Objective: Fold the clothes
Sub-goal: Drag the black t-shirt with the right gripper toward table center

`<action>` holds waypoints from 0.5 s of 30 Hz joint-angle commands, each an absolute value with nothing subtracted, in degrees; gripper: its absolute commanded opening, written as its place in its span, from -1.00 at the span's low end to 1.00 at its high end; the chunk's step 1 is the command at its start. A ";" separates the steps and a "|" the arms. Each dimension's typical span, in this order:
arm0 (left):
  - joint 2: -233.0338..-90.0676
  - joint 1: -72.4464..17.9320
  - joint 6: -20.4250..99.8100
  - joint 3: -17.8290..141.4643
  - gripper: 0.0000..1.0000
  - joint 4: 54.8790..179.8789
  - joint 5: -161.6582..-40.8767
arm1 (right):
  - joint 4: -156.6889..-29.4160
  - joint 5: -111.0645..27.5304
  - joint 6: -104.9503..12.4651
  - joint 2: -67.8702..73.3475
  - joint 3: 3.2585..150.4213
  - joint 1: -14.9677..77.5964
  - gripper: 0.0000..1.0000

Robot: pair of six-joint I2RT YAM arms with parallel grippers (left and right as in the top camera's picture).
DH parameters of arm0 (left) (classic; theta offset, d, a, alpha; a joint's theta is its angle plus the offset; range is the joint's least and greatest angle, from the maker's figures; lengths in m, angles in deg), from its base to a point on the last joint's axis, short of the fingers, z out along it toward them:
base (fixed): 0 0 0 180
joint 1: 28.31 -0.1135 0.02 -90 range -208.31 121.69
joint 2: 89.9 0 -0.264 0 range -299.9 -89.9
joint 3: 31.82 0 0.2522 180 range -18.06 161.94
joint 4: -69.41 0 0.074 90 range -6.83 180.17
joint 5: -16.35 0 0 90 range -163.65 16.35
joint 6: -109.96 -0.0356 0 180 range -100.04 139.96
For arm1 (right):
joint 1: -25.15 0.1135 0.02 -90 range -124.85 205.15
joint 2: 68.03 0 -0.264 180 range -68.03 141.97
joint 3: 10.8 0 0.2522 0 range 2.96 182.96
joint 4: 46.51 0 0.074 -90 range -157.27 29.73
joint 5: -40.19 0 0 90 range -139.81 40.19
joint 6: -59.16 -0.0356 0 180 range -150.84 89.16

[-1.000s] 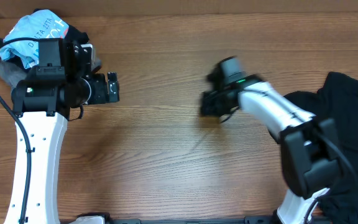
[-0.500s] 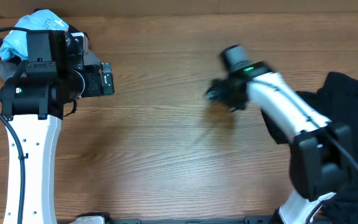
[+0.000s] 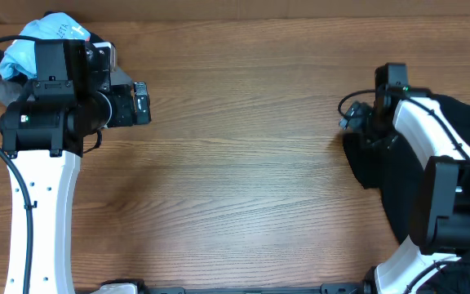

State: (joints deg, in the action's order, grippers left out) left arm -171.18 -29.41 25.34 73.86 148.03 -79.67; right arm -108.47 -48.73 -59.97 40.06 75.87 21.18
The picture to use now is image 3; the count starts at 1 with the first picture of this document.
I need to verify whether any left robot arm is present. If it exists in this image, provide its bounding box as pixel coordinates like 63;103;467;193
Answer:
0;40;151;293

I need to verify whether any grey folded shirt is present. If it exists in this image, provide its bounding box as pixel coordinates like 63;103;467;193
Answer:
0;67;133;106

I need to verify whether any black polo shirt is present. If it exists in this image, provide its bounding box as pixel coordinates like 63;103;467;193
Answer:
343;96;470;293

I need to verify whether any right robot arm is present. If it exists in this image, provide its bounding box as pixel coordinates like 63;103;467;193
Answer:
339;63;470;293

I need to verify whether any light blue printed folded shirt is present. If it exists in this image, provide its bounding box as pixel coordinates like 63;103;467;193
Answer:
0;11;91;81

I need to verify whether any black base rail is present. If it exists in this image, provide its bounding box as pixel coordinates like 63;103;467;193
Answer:
101;279;378;294

